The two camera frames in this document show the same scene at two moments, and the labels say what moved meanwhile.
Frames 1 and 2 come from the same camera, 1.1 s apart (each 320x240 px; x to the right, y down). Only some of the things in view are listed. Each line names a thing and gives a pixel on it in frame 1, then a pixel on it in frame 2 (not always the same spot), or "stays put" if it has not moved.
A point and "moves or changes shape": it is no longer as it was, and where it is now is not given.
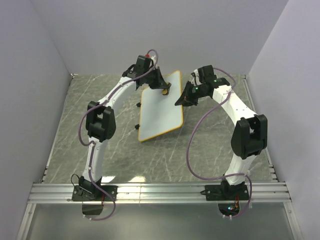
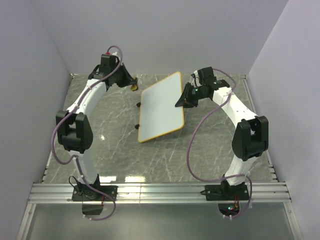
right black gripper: x=185 y=97 stays put
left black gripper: x=160 y=83 → x=128 y=80
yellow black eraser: x=164 y=92 moves or changes shape
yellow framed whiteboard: x=160 y=113 stays put
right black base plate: x=218 y=192 stays put
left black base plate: x=93 y=193 stays put
